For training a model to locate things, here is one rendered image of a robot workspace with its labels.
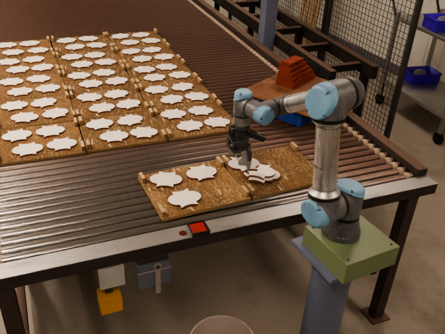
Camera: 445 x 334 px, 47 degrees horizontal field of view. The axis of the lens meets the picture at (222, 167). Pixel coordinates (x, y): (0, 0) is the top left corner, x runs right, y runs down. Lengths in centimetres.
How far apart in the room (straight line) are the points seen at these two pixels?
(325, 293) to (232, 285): 106
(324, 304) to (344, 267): 33
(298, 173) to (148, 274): 87
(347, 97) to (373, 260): 66
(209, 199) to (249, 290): 105
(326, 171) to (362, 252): 39
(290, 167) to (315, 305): 66
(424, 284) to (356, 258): 152
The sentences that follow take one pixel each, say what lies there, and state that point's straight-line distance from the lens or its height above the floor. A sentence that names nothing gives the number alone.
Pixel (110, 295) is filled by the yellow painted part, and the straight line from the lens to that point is 217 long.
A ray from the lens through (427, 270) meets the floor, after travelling 360.
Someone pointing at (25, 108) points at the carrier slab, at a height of 94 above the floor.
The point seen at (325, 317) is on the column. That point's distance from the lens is 232.
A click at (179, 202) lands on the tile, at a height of 95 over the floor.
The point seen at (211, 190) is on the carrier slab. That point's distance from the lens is 230.
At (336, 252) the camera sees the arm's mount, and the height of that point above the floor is 97.
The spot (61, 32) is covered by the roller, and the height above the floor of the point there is 92.
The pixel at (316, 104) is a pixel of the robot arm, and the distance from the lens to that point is 172.
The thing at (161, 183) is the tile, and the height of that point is 95.
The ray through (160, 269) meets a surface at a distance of 211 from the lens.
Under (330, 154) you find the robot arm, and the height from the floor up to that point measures 137.
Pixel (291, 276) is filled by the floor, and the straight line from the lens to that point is 328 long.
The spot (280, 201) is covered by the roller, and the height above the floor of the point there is 92.
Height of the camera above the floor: 225
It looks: 32 degrees down
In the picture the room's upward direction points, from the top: 3 degrees clockwise
